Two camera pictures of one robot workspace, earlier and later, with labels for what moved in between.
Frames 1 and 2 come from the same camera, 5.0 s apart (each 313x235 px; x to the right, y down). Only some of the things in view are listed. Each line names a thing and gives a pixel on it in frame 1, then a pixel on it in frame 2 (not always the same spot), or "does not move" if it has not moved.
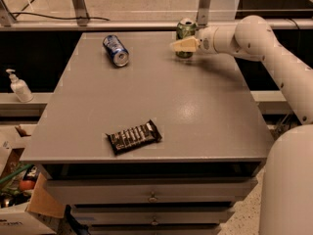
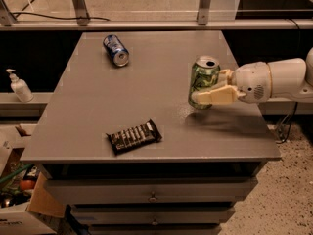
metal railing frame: [83, 23] does not move
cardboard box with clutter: [27, 204] does not move
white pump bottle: [21, 87] does not move
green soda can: [185, 28] -> [204, 75]
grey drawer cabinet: [134, 140] does not move
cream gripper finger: [190, 44] -> [218, 96]
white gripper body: [205, 40] -> [251, 81]
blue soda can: [115, 50] does not move
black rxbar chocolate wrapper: [133, 137] does not move
